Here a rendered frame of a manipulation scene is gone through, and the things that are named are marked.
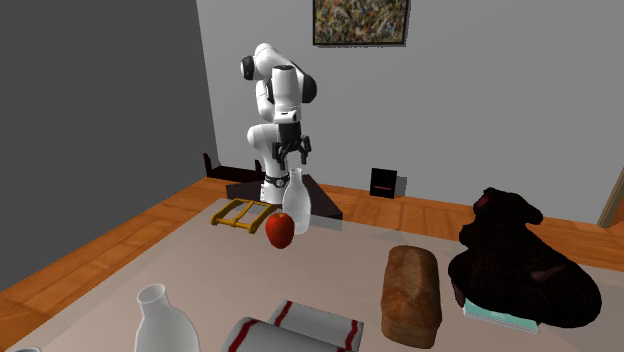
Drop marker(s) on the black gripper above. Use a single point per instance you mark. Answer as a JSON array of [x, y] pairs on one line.
[[289, 132]]

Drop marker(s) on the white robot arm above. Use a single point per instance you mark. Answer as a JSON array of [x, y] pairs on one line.
[[278, 95]]

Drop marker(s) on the clear glass bottle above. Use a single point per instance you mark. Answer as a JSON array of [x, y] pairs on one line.
[[296, 204]]

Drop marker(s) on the dark robot stand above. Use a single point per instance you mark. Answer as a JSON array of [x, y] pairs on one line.
[[322, 201]]

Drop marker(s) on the red apple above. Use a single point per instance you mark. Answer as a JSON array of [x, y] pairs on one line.
[[280, 230]]

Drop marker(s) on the small black box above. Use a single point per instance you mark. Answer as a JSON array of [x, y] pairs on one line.
[[383, 183]]

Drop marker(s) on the white cloth with red stripes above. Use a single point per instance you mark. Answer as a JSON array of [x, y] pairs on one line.
[[297, 329]]

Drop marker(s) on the brown bread loaf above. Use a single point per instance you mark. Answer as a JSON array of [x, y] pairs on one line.
[[412, 295]]

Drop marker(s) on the white glass vase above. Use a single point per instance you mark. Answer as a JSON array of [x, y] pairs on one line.
[[163, 326]]

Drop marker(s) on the dark plush animal figure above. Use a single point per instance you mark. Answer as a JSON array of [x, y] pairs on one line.
[[516, 263]]

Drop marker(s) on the teal book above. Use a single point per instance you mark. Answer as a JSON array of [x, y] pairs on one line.
[[497, 318]]

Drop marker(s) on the yellow frame tool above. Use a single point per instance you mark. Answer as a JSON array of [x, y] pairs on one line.
[[240, 216]]

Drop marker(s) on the framed abstract wall picture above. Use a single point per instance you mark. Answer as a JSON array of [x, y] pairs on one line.
[[360, 21]]

